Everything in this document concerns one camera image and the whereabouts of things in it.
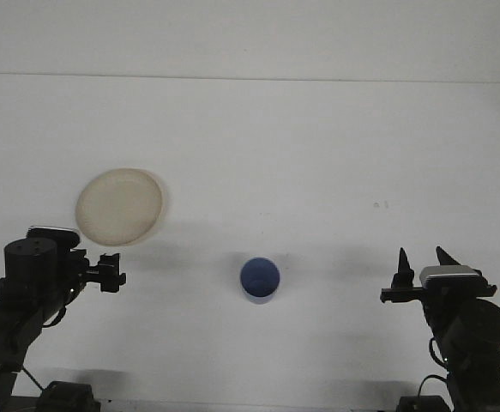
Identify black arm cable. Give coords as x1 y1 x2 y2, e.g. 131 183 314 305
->
418 336 500 400
20 305 68 394

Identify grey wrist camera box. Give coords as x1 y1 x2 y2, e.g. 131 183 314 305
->
419 264 490 288
26 225 81 236

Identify pale round plate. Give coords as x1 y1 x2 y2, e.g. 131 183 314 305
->
75 167 169 247

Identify pale blue cup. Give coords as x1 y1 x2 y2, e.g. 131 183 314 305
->
239 256 282 306

